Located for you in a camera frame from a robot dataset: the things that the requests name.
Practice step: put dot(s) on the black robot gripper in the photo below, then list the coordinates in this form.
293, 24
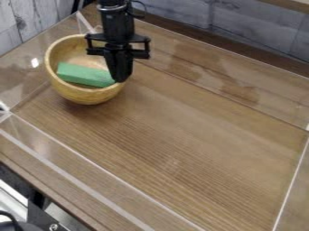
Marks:
117, 38

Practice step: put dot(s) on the green rectangular block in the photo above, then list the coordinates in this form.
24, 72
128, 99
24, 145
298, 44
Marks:
83, 75

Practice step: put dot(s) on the round wooden bowl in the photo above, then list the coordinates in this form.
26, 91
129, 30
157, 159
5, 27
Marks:
68, 50

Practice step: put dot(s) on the clear acrylic corner bracket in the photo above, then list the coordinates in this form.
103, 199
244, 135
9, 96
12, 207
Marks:
84, 26

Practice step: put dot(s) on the clear acrylic tray wall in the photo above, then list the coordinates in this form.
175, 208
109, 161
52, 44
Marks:
199, 148

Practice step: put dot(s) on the black metal bracket with bolt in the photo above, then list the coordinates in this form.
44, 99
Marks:
38, 218

